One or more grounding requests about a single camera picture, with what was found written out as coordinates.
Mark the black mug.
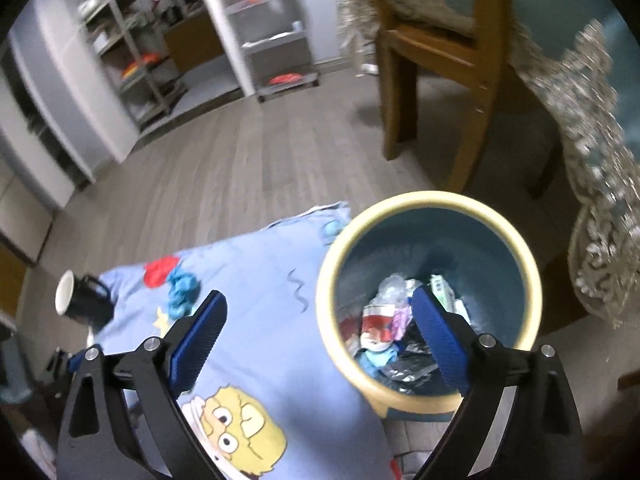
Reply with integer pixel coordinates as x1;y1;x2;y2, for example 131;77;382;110
55;270;115;328

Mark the wooden kitchen cabinet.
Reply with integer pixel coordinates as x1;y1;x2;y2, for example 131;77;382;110
162;10;223;73

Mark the red and white wrapper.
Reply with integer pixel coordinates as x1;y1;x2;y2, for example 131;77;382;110
360;302;401;353

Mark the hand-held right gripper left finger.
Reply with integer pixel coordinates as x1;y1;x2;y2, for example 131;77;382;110
56;289;228;480

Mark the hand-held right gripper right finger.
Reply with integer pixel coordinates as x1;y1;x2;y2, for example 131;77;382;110
411;285;585;480

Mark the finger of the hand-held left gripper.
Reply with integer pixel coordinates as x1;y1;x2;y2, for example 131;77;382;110
47;346;90;393

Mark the steel shelf rack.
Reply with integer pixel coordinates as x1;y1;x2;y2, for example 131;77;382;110
77;0;188;131

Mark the green and white box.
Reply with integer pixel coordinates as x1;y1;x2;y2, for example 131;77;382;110
430;274;471;323

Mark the white cabinet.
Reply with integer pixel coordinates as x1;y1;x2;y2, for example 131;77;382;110
0;160;53;263

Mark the silver foil wrapper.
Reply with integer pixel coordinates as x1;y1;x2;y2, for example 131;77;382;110
382;355;441;383

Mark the blue bin with yellow rim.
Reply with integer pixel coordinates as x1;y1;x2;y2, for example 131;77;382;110
316;190;543;418

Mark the teal lace tablecloth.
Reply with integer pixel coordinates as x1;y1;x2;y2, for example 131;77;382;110
335;0;640;328

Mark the grey plastic trolley rack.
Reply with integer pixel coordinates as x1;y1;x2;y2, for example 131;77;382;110
207;0;321;103

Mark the clear plastic wrapper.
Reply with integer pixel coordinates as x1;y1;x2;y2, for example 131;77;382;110
377;274;423;306

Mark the blue cartoon printed blanket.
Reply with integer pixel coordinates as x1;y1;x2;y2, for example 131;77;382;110
87;201;401;480

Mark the wooden chair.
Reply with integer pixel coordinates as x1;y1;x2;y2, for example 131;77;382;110
360;0;556;196

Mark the metal basin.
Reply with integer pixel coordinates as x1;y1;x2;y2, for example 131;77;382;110
77;0;126;16

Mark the orange tray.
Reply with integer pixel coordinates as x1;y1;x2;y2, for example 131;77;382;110
122;52;163;78

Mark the crumpled blue glove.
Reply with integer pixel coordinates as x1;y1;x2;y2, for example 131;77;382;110
167;270;202;318

